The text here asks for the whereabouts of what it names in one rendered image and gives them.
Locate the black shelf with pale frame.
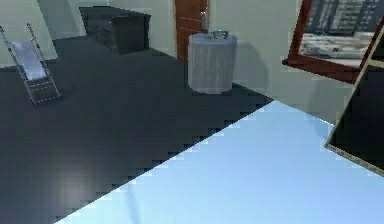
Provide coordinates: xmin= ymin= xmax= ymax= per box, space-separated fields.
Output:
xmin=324 ymin=24 xmax=384 ymax=177

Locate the black cabinet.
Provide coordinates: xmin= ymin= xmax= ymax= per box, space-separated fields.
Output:
xmin=78 ymin=5 xmax=152 ymax=56

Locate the brown wooden room door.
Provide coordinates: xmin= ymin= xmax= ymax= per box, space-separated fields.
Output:
xmin=173 ymin=0 xmax=211 ymax=63

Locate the grey bottle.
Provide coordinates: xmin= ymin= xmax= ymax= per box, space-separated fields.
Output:
xmin=199 ymin=11 xmax=208 ymax=33

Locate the white towel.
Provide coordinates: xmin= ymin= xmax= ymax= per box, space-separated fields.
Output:
xmin=10 ymin=38 xmax=48 ymax=81

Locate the grey ladder towel rack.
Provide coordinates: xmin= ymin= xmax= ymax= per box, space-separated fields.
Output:
xmin=0 ymin=22 xmax=63 ymax=108

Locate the grey round side table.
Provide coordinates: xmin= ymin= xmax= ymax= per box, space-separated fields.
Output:
xmin=187 ymin=31 xmax=238 ymax=95

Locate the light blue bed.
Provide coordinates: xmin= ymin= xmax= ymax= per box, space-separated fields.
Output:
xmin=53 ymin=99 xmax=384 ymax=224

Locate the red framed window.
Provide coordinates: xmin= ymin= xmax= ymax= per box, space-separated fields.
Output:
xmin=282 ymin=0 xmax=384 ymax=84

